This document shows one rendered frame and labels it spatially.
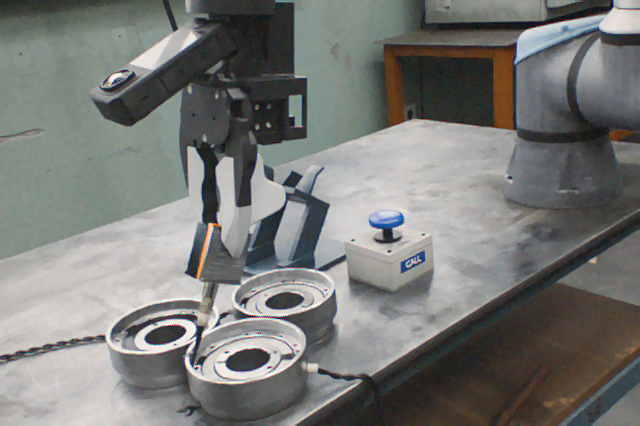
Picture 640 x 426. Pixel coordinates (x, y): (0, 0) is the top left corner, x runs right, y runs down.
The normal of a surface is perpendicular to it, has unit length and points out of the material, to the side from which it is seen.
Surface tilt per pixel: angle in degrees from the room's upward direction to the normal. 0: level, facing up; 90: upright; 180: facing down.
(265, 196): 88
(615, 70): 96
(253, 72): 91
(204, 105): 82
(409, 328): 0
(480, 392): 0
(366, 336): 0
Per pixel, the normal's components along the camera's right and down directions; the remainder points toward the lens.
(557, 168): -0.38, 0.06
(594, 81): -0.88, 0.11
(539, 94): -0.81, 0.37
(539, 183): -0.62, 0.04
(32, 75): 0.66, 0.18
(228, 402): -0.22, 0.36
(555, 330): -0.11, -0.93
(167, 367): 0.20, 0.32
